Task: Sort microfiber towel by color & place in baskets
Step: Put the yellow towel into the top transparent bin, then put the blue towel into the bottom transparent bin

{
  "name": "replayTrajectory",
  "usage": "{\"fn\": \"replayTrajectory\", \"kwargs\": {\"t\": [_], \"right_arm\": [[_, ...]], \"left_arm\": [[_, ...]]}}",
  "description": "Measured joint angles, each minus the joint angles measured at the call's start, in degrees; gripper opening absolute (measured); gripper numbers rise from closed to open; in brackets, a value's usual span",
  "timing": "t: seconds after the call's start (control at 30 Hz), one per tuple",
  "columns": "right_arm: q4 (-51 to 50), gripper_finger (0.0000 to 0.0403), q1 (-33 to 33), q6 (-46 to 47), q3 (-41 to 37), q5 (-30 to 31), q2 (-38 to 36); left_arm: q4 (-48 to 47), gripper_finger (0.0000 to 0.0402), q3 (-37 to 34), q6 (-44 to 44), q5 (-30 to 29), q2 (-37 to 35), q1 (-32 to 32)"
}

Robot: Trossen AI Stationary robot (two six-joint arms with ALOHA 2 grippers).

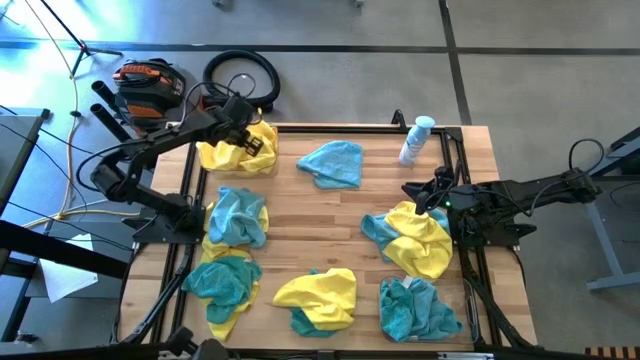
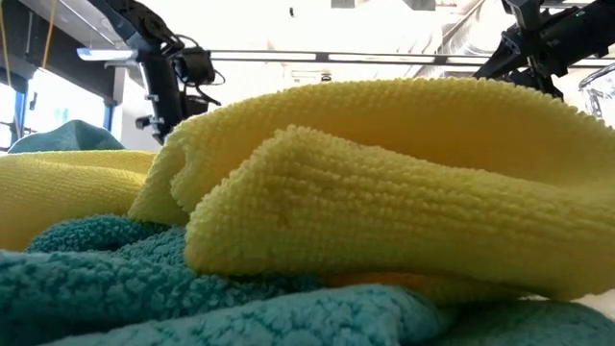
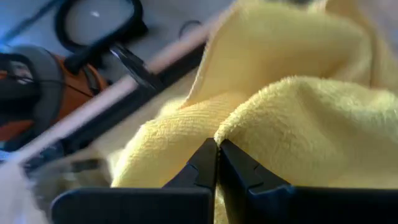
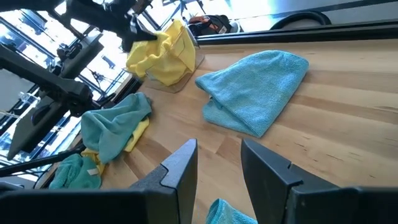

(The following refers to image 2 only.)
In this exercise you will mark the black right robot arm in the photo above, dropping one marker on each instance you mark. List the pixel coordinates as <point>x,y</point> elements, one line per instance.
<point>586,29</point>

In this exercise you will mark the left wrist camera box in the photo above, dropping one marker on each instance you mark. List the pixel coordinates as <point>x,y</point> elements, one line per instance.
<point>194,67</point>

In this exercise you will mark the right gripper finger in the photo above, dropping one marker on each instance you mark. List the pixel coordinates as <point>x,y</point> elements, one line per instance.
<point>540,79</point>
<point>502,60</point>

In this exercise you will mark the teal microfiber towel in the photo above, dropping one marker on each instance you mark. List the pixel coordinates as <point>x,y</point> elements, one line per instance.
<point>144,288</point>
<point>72,139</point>

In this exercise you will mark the grey side table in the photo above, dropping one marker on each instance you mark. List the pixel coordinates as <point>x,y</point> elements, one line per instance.
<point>72,62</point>

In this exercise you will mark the overhead horizontal frame bar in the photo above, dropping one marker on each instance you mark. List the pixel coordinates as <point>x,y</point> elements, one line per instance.
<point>336,56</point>

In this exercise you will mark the blue vertical post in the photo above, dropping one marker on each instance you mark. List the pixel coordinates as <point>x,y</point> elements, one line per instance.
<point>108,122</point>
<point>20,120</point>

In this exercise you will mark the yellow microfiber towel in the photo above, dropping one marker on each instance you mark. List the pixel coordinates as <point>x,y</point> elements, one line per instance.
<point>57,197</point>
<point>384,202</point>

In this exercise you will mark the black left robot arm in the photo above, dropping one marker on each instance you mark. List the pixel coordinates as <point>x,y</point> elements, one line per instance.
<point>161,72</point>

